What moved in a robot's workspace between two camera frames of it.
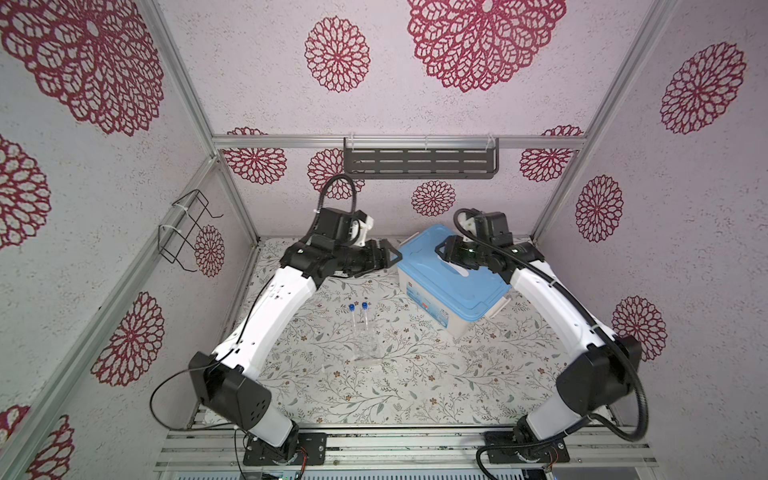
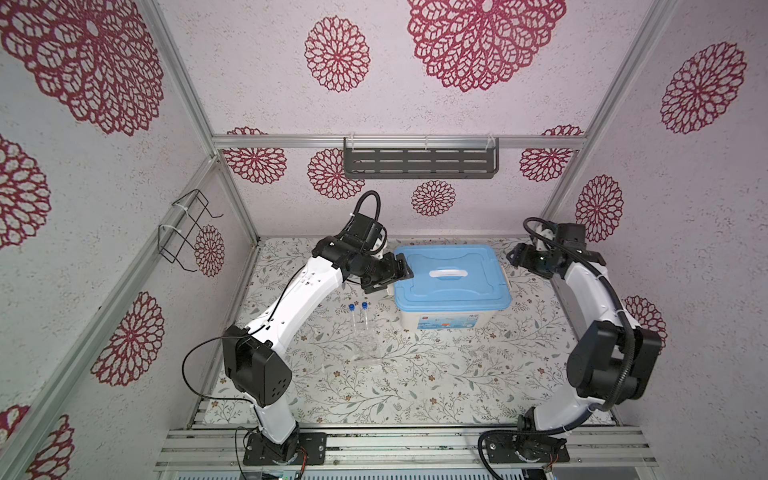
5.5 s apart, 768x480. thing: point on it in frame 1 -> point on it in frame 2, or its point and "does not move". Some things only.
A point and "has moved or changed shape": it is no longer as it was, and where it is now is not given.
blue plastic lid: x=459 y=290 has moved or changed shape
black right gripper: x=452 y=250 -> x=521 y=255
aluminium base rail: x=407 y=448 does not move
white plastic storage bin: x=438 y=311 has moved or changed shape
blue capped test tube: x=365 y=306 does not move
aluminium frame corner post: x=560 y=199 does not move
